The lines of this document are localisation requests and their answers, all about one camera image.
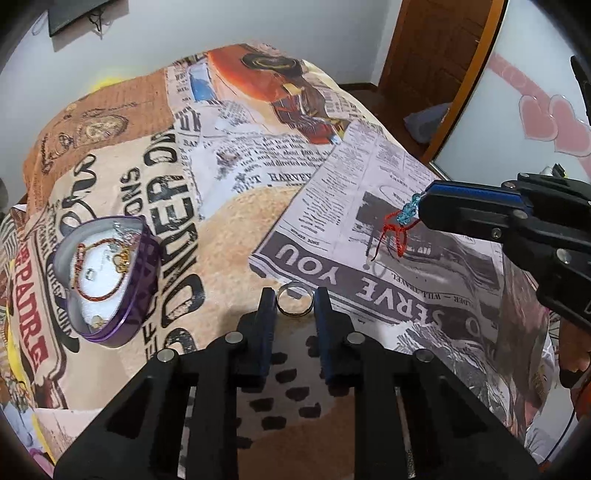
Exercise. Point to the pink heart stickers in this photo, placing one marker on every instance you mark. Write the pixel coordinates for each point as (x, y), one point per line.
(549, 117)

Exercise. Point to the yellow plastic chair back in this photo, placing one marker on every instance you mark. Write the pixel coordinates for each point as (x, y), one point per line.
(106, 83)

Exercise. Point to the brown wooden door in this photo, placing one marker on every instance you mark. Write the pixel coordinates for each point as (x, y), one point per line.
(429, 50)

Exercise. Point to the yellow cloth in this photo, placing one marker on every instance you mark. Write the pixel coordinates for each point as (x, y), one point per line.
(9, 360)

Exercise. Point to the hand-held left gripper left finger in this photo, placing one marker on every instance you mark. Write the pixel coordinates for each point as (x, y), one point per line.
(265, 332)

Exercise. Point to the grey cloth on floor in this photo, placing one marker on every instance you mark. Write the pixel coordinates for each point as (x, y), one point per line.
(427, 122)

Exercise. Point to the purple heart-shaped tin box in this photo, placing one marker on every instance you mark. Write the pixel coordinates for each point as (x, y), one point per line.
(138, 300)

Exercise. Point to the white sliding wardrobe door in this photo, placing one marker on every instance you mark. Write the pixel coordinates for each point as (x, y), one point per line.
(521, 129)

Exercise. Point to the person's right hand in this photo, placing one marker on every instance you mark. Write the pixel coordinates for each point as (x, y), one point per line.
(575, 350)

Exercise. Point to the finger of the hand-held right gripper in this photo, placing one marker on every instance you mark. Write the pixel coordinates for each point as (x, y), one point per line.
(475, 190)
(466, 214)

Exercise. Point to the small black wall monitor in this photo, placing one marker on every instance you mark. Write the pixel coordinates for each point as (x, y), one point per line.
(78, 14)

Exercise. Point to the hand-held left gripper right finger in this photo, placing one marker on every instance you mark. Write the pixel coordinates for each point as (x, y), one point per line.
(325, 341)

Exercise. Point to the newspaper print blanket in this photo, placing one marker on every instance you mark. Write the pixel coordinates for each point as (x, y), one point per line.
(240, 230)

